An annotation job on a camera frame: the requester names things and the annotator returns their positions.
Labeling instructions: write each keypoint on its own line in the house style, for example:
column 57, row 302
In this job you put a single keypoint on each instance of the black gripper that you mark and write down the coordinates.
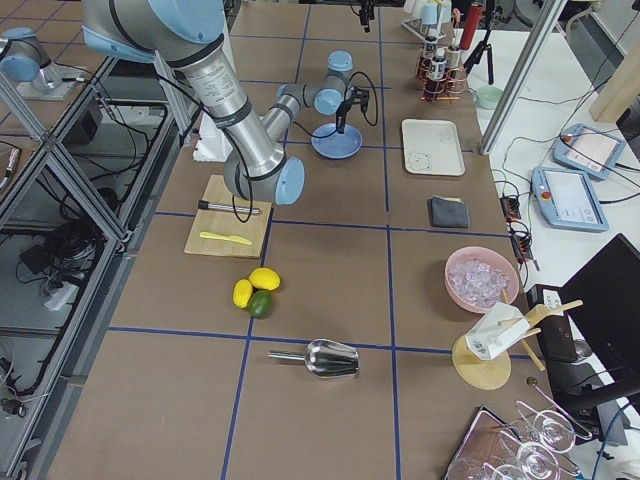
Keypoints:
column 366, row 11
column 341, row 114

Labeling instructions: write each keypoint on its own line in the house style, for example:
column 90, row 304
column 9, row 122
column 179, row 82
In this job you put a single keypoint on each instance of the blue plate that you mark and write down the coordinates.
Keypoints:
column 331, row 144

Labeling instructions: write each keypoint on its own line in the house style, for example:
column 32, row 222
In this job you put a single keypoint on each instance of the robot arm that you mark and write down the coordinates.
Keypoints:
column 189, row 36

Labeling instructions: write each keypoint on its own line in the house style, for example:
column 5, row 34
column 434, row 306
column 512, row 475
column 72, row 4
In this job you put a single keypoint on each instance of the bottle white cap left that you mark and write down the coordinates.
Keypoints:
column 429, row 47

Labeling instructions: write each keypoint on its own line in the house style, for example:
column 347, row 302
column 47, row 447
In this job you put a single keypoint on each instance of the bottle white cap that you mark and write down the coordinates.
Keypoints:
column 429, row 47
column 438, row 65

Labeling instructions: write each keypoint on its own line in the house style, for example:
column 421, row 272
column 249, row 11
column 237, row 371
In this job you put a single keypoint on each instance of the bottle white cap lower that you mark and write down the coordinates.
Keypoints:
column 438, row 65

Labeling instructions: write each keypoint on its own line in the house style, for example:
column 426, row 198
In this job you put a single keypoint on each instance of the cream bear tray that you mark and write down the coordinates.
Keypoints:
column 432, row 147

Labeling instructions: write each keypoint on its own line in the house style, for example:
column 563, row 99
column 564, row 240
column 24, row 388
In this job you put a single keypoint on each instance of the red cylinder bottle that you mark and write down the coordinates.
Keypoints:
column 472, row 20

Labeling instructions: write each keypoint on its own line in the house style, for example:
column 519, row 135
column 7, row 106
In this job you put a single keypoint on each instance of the black tripod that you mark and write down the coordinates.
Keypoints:
column 484, row 47

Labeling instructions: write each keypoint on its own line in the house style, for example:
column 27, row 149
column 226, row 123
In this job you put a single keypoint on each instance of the grey folded cloth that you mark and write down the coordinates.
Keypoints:
column 448, row 213

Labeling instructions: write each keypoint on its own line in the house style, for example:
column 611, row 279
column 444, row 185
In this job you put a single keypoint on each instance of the mint green bowl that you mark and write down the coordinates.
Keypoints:
column 487, row 97

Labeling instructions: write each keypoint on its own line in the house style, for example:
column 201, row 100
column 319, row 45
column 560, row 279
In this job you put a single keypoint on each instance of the yellow plastic knife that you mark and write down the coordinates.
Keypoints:
column 227, row 238

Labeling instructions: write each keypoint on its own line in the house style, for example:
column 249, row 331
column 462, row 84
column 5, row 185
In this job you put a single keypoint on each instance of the steel muddler black tip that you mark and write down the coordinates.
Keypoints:
column 212, row 206

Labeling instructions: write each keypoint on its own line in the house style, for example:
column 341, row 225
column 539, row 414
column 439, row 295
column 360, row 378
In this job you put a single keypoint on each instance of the wooden cutting board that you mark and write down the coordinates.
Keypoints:
column 227, row 224

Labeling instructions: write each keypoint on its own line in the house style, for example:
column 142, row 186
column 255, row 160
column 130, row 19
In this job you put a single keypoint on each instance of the yellow lemon round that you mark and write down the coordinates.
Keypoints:
column 264, row 278

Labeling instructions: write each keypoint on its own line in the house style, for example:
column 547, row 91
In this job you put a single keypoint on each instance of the yellow lemon oval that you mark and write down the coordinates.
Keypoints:
column 242, row 293

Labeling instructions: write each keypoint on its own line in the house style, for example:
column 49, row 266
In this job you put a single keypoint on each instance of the green lime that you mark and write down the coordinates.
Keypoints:
column 260, row 304

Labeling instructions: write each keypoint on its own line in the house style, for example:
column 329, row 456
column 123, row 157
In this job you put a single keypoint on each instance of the pink bowl with ice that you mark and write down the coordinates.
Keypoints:
column 476, row 278

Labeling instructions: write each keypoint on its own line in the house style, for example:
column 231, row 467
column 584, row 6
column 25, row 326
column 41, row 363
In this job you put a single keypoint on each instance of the steel ice scoop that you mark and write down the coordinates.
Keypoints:
column 323, row 358

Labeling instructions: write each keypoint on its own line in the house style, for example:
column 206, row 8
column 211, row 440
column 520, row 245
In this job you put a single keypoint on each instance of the teach pendant near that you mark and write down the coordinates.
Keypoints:
column 567, row 200

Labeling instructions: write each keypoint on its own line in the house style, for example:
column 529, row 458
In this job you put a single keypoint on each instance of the teach pendant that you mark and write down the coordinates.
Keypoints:
column 590, row 150
column 567, row 200

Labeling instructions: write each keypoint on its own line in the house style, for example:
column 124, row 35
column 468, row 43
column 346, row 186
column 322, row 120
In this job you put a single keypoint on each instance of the teach pendant far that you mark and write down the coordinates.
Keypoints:
column 590, row 150

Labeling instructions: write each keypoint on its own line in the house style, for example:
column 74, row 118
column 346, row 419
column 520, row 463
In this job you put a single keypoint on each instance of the white paper carton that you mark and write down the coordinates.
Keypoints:
column 498, row 329

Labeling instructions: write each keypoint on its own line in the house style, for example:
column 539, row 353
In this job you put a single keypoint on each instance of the wooden stand round base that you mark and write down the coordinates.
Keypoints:
column 492, row 374

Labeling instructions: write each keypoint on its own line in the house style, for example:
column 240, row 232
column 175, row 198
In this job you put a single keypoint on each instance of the black monitor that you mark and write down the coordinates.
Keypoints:
column 608, row 320

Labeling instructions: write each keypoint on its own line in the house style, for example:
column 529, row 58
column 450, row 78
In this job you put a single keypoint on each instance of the glass rack tray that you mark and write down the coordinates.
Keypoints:
column 534, row 445

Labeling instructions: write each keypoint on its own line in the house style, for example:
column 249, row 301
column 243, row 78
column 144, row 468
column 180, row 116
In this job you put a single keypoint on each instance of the white wire cup rack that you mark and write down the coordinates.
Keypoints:
column 427, row 17

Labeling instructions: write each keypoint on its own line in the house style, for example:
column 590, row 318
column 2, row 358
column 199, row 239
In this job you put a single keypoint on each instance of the copper wire bottle rack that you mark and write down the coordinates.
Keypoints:
column 454, row 83

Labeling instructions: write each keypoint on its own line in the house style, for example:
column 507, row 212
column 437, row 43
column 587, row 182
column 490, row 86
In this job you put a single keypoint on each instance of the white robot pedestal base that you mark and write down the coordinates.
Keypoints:
column 212, row 145

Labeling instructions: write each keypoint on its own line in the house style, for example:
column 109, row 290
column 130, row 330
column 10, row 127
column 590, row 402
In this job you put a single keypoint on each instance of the aluminium frame post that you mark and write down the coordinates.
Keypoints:
column 532, row 49

